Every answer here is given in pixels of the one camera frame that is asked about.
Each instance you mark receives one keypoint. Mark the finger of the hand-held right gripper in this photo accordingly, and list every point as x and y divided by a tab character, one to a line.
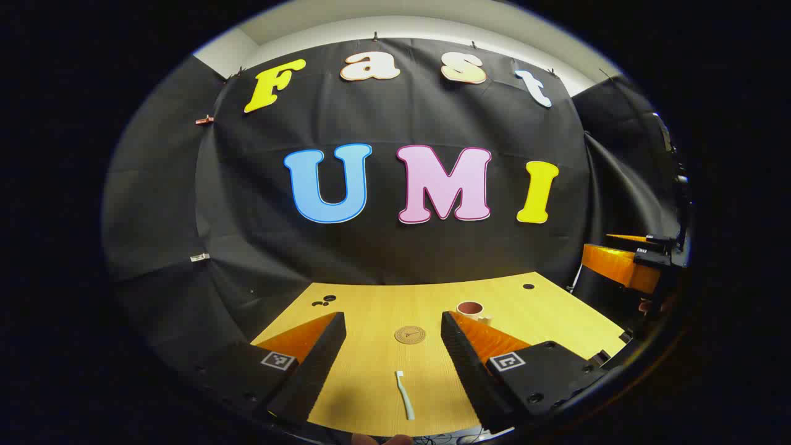
618	266

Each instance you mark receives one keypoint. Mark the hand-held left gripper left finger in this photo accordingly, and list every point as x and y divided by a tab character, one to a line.
318	364

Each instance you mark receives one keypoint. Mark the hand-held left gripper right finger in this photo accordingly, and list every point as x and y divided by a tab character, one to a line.
465	358

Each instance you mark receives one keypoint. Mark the round cork coaster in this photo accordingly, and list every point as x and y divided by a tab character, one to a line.
410	335

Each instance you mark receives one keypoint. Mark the light blue toothbrush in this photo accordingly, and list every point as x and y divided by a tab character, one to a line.
405	398

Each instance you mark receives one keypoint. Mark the wooden desktop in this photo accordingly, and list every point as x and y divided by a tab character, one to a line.
377	309

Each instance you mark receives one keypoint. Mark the white cloth clip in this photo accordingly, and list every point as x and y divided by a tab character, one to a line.
199	257

